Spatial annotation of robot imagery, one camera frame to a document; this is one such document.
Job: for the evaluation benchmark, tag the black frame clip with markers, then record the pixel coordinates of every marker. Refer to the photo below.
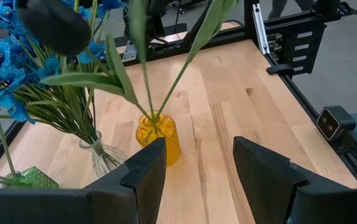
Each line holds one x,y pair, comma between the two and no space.
279,69

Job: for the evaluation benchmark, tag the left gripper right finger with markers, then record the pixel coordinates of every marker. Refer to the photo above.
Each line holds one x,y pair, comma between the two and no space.
265,193

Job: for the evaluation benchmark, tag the clear glass vase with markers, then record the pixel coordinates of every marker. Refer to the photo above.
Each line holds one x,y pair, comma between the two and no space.
104,158

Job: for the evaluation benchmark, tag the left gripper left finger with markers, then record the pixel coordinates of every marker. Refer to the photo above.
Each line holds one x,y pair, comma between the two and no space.
144,186

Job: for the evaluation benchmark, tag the blue flower bunch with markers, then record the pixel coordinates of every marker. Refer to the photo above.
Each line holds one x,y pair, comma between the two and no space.
1,82
96,49
4,12

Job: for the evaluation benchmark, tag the silver metal bracket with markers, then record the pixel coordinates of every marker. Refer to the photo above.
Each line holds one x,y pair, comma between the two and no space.
259,28

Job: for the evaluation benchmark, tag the black depth camera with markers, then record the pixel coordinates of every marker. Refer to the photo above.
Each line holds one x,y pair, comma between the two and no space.
334,123

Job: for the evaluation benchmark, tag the amber glass vase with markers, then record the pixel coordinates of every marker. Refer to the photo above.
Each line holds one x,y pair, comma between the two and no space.
166,133

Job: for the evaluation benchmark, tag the green stems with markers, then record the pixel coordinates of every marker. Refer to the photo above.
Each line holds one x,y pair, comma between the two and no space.
209,25

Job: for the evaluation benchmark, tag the green glass vase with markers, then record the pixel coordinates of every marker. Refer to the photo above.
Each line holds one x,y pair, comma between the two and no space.
38,179

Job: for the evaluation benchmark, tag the person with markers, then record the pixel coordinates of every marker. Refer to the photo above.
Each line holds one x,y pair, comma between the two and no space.
276,7

